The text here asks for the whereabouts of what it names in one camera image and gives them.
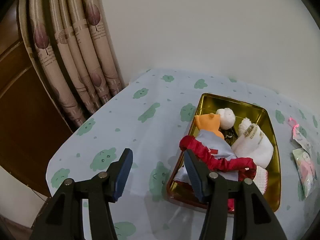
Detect pink green wipes pack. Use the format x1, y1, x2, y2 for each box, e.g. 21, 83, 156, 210
292, 148, 317, 199

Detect red white satin sleep mask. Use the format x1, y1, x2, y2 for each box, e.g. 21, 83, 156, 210
173, 129, 268, 206

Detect white shoe shine cloth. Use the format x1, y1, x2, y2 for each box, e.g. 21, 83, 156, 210
231, 124, 273, 169

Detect sachet with pink ribbon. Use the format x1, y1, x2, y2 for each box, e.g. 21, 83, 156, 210
288, 117, 312, 155

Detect white fluffy cloth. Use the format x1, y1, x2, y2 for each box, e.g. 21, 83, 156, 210
238, 118, 252, 135

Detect orange plush toy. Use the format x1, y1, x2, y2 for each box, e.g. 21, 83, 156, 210
194, 113, 225, 140

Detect red gold toffee tin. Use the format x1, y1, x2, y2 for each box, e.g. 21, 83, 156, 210
166, 93, 281, 212

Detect dark wooden furniture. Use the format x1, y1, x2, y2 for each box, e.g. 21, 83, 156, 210
0, 1, 72, 197

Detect blue cloud print tablecloth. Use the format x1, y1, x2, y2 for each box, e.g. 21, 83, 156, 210
46, 69, 319, 239

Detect beige patterned curtain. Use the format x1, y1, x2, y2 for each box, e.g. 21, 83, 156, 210
18, 0, 123, 127

